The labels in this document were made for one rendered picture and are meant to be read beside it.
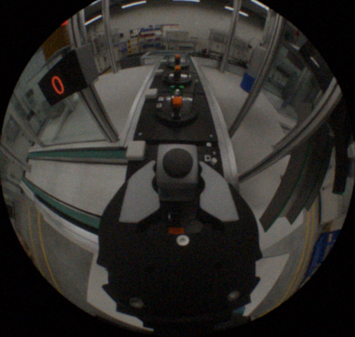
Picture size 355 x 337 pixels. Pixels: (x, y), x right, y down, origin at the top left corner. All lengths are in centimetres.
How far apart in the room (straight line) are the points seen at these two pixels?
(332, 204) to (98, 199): 439
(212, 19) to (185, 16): 199
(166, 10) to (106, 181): 1086
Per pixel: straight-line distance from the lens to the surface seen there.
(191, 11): 1082
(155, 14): 1089
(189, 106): 38
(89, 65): 20
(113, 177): 36
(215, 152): 31
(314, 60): 30
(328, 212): 427
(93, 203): 39
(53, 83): 23
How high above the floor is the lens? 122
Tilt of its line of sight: 65 degrees down
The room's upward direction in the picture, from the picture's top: 5 degrees clockwise
